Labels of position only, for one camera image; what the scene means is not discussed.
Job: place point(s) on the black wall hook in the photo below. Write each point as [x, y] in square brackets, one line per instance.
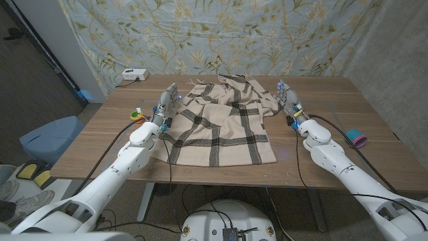
[13, 33]

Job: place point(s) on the yellow black foot pedal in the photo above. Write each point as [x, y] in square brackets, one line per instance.
[43, 178]
[26, 170]

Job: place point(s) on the grey sneaker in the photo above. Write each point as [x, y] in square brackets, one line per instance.
[30, 202]

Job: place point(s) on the beige plaid scarf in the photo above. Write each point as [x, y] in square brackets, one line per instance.
[217, 117]

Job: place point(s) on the floral printed backdrop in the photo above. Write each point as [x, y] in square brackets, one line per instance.
[234, 33]

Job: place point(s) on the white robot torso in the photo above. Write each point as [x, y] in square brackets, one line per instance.
[228, 219]

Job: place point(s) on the teal and pink cup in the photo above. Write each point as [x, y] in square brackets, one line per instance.
[356, 138]

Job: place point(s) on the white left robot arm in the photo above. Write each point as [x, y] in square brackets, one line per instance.
[100, 187]

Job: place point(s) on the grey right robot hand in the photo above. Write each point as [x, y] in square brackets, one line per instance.
[290, 99]

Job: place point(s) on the grey metal table leg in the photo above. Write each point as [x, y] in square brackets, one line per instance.
[146, 201]
[316, 211]

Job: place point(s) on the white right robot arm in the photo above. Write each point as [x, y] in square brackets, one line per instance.
[351, 177]

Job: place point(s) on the white power strip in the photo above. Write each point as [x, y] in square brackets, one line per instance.
[135, 74]

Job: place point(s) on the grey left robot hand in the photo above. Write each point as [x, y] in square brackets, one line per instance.
[166, 100]

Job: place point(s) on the green orange tape roll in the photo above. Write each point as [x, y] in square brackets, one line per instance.
[136, 115]

